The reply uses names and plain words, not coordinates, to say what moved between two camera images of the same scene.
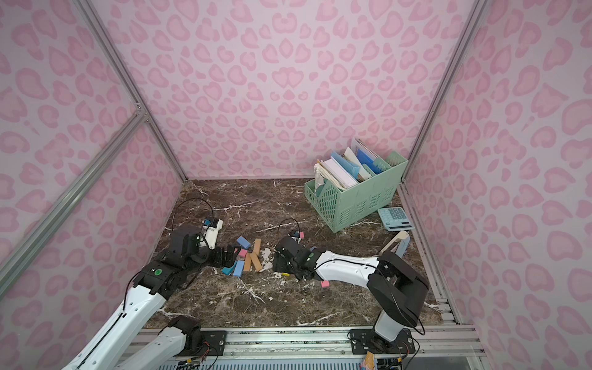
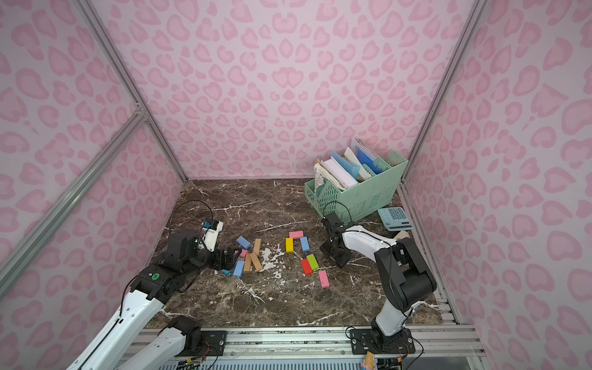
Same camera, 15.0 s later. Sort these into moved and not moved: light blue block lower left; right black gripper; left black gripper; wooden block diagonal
Moved: right black gripper
Not moved: wooden block diagonal; left black gripper; light blue block lower left
